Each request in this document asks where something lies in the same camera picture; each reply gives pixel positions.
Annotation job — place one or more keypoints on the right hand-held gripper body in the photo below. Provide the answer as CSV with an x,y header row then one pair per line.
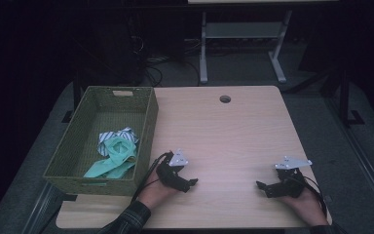
x,y
290,185

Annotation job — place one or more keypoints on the grey metal stand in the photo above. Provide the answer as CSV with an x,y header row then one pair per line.
x,y
243,31

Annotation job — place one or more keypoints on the person's right hand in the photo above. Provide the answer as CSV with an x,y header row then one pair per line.
x,y
306,206

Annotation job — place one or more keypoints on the green woven basket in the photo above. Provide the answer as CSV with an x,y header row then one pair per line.
x,y
78,143

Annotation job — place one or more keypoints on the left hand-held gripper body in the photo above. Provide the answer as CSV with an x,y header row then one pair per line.
x,y
170,172

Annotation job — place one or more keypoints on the metal floor rail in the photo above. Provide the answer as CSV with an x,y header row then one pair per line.
x,y
363,156
42,208

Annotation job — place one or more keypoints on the black stand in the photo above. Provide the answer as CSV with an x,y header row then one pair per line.
x,y
345,97

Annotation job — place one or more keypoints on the mint green cloth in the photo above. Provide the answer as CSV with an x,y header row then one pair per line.
x,y
118,154

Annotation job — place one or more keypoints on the person's left hand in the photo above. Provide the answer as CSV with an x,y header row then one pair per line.
x,y
154,195

